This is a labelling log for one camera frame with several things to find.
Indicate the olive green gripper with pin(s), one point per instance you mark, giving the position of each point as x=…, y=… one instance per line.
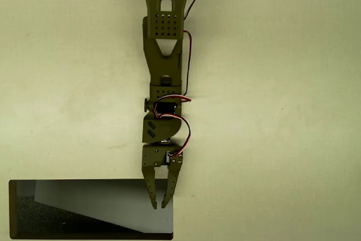
x=153, y=158

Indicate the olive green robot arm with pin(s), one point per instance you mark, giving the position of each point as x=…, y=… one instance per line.
x=163, y=63

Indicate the dark rectangular bin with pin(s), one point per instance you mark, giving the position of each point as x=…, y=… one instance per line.
x=93, y=210

